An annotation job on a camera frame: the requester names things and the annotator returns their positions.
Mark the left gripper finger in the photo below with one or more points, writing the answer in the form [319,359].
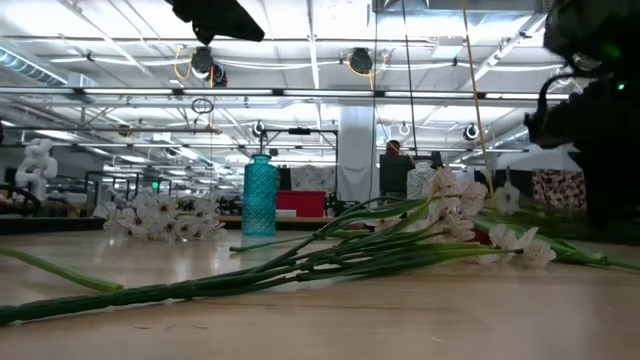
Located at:
[215,17]

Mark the white artificial flower spray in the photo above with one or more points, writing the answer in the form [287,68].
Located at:
[160,215]
[507,199]
[150,295]

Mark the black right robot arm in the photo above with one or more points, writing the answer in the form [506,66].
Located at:
[610,130]

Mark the clear textured glass vase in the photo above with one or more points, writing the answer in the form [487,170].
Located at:
[417,182]

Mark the teal textured glass vase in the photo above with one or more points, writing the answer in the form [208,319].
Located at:
[259,200]

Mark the red floral patterned cloth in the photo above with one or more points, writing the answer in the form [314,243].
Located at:
[557,190]

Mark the person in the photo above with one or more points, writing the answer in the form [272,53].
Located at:
[395,175]

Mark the white patterned sheet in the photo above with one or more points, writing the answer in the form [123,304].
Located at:
[312,179]

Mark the red box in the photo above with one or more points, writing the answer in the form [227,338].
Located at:
[300,204]

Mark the white humanoid robot figure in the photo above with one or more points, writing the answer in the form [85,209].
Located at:
[36,165]

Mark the black gantry frame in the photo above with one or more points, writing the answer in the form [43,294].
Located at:
[300,131]

